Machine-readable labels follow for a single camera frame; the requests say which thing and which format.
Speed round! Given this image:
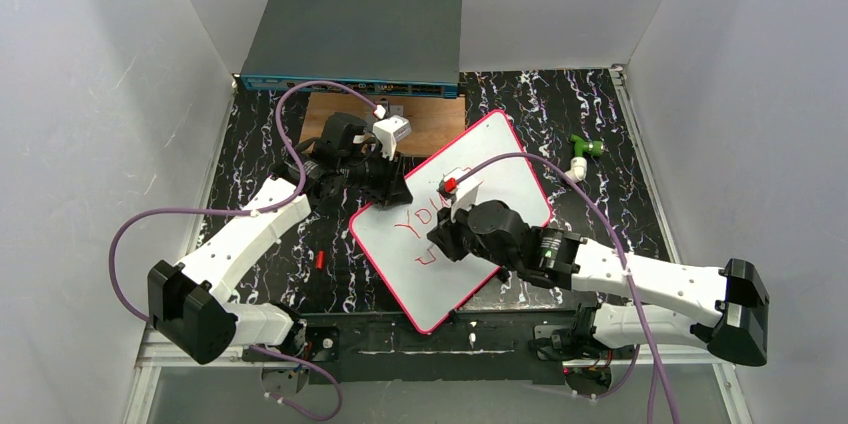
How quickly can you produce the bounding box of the pink framed whiteboard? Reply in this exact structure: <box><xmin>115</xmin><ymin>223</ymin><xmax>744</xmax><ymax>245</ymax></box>
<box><xmin>349</xmin><ymin>110</ymin><xmax>553</xmax><ymax>334</ymax></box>

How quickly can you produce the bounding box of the red marker cap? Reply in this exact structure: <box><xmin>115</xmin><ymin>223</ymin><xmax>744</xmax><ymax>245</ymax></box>
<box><xmin>314</xmin><ymin>251</ymin><xmax>325</xmax><ymax>270</ymax></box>

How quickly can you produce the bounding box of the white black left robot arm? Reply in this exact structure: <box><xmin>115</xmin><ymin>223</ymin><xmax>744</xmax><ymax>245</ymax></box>
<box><xmin>147</xmin><ymin>112</ymin><xmax>413</xmax><ymax>364</ymax></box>

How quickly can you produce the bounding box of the white plastic elbow fitting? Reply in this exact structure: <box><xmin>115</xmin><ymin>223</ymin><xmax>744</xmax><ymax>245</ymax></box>
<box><xmin>565</xmin><ymin>156</ymin><xmax>588</xmax><ymax>183</ymax></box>

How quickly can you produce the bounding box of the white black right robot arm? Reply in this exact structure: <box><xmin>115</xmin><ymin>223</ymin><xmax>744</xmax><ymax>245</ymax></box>
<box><xmin>427</xmin><ymin>200</ymin><xmax>770</xmax><ymax>367</ymax></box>

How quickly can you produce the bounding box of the brown wooden board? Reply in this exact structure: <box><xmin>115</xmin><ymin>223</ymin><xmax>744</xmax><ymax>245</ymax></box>
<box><xmin>298</xmin><ymin>93</ymin><xmax>466</xmax><ymax>156</ymax></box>

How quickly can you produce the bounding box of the green plastic fitting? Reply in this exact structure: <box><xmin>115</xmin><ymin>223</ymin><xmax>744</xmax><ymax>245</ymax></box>
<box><xmin>569</xmin><ymin>134</ymin><xmax>606</xmax><ymax>158</ymax></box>

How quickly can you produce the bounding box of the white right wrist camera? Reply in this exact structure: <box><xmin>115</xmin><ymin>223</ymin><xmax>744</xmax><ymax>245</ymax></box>
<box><xmin>438</xmin><ymin>168</ymin><xmax>482</xmax><ymax>221</ymax></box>

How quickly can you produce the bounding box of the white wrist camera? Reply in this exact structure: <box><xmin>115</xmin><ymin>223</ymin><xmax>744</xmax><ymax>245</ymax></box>
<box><xmin>438</xmin><ymin>168</ymin><xmax>482</xmax><ymax>221</ymax></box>
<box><xmin>371</xmin><ymin>104</ymin><xmax>412</xmax><ymax>160</ymax></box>

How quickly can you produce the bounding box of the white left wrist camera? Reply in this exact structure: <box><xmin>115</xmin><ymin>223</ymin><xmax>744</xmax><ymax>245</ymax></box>
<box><xmin>371</xmin><ymin>104</ymin><xmax>412</xmax><ymax>160</ymax></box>

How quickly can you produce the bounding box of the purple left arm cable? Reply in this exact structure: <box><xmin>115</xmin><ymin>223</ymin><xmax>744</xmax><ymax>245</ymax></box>
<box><xmin>107</xmin><ymin>80</ymin><xmax>389</xmax><ymax>422</ymax></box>

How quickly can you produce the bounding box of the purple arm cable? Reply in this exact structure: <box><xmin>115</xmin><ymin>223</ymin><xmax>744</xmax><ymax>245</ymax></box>
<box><xmin>457</xmin><ymin>152</ymin><xmax>682</xmax><ymax>424</ymax></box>
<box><xmin>107</xmin><ymin>80</ymin><xmax>389</xmax><ymax>422</ymax></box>

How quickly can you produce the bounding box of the grey network switch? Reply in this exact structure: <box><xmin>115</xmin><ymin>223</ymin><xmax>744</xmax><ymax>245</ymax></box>
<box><xmin>239</xmin><ymin>0</ymin><xmax>463</xmax><ymax>99</ymax></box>

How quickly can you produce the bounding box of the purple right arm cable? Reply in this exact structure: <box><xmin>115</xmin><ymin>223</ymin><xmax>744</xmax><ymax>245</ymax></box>
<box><xmin>457</xmin><ymin>152</ymin><xmax>682</xmax><ymax>424</ymax></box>

